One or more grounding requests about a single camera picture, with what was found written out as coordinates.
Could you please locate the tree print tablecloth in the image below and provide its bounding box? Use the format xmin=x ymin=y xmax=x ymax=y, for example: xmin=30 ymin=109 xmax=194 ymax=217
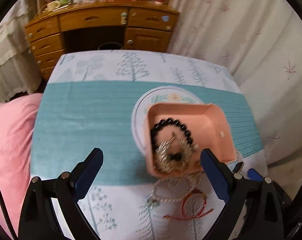
xmin=30 ymin=50 xmax=268 ymax=239

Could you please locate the wooden desk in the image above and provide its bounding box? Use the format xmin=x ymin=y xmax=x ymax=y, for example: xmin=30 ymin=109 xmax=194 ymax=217
xmin=25 ymin=0 xmax=179 ymax=80

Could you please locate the green flower brooch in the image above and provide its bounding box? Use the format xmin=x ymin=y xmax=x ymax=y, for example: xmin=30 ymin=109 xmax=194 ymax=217
xmin=146 ymin=197 xmax=160 ymax=209

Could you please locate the black bead bracelet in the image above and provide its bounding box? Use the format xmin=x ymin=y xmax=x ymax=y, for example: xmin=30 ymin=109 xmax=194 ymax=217
xmin=149 ymin=117 xmax=194 ymax=163

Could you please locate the red string bracelet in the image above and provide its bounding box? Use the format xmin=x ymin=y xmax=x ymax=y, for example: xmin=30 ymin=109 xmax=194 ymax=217
xmin=163 ymin=188 xmax=214 ymax=221

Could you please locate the long white pearl necklace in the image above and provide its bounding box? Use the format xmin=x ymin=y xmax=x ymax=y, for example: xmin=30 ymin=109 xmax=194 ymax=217
xmin=149 ymin=172 xmax=204 ymax=203

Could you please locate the pink jewelry tray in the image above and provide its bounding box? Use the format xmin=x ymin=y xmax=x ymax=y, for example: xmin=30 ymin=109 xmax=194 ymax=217
xmin=144 ymin=102 xmax=236 ymax=179

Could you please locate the pink quilt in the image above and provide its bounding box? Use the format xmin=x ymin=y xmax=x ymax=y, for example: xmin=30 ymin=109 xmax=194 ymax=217
xmin=0 ymin=93 xmax=43 ymax=232

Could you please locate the crystal pearl bracelet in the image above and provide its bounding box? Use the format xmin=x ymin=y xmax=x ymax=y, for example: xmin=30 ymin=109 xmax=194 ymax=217
xmin=154 ymin=132 xmax=194 ymax=173

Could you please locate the cream lace covered furniture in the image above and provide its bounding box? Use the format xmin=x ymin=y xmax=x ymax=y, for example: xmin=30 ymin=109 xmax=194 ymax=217
xmin=0 ymin=0 xmax=42 ymax=102

